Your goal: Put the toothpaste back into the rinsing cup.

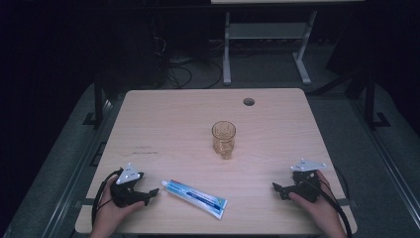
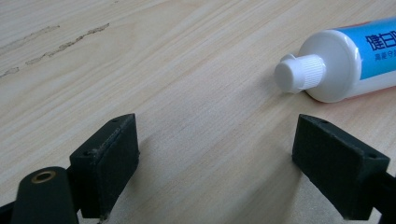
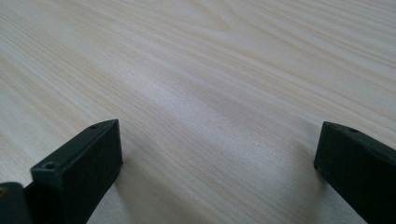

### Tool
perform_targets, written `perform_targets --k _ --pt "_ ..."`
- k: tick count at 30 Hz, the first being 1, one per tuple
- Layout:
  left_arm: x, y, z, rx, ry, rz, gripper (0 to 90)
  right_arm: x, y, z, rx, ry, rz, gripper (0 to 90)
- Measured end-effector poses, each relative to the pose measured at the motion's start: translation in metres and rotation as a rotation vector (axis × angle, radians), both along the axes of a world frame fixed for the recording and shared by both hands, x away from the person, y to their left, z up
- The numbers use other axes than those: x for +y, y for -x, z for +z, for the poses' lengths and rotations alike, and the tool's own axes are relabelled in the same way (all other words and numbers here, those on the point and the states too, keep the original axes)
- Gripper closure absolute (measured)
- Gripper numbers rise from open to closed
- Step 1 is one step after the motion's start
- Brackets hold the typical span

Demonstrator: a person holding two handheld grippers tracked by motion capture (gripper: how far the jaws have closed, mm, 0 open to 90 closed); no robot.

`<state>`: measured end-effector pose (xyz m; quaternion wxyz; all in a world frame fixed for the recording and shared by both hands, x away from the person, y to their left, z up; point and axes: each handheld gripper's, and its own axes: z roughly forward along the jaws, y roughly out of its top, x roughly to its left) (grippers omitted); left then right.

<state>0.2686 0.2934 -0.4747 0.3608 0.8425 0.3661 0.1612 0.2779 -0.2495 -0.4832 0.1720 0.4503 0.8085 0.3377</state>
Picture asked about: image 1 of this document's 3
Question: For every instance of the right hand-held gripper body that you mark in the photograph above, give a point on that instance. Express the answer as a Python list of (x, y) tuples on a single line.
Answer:
[(307, 185)]

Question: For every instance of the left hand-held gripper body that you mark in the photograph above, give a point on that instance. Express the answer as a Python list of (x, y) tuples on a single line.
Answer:
[(127, 177)]

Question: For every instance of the person's right hand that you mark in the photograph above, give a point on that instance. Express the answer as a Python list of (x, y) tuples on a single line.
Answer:
[(325, 214)]

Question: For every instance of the person's left hand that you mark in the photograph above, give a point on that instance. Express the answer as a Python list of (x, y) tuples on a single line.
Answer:
[(109, 218)]

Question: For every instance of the white blue toothpaste tube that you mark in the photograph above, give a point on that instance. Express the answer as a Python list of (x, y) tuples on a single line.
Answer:
[(194, 197)]

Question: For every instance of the amber drinking glass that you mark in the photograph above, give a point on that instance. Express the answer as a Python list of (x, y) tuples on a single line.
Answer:
[(224, 140)]

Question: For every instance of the white metal stand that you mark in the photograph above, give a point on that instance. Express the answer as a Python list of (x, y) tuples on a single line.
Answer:
[(264, 30)]

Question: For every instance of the black metal post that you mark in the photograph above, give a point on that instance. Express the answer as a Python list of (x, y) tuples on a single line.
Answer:
[(98, 99), (370, 99)]

